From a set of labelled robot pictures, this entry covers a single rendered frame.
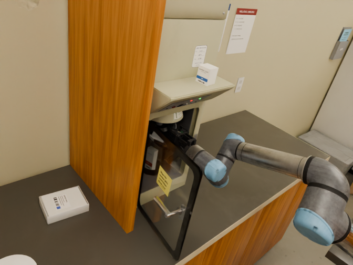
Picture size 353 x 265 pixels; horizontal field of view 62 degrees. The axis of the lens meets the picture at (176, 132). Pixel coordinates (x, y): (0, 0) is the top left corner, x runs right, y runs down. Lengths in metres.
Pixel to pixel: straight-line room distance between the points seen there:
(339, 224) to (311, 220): 0.08
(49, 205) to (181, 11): 0.85
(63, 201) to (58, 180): 0.18
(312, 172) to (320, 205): 0.11
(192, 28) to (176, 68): 0.14
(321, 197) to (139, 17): 0.72
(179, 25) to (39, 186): 0.89
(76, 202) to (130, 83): 0.58
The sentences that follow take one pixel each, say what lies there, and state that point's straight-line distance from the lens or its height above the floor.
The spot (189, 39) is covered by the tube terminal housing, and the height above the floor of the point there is 1.65.
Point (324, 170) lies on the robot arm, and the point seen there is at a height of 1.40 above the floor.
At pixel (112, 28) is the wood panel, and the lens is 0.96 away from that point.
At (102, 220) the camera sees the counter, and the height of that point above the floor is 0.94.
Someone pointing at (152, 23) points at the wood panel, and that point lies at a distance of 0.80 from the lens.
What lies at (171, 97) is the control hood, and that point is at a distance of 0.90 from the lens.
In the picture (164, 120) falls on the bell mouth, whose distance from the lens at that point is 1.15.
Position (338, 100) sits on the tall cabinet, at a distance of 3.97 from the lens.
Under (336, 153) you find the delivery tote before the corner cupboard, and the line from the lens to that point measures 3.73.
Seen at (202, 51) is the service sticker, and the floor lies 1.60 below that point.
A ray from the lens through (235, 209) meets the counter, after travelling 1.42.
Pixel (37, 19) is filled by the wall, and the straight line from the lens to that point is 1.22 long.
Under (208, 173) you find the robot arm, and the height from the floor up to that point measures 1.24.
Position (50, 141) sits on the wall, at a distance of 1.44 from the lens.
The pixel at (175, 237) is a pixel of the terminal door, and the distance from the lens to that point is 1.04.
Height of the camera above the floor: 1.87
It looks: 30 degrees down
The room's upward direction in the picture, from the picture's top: 11 degrees clockwise
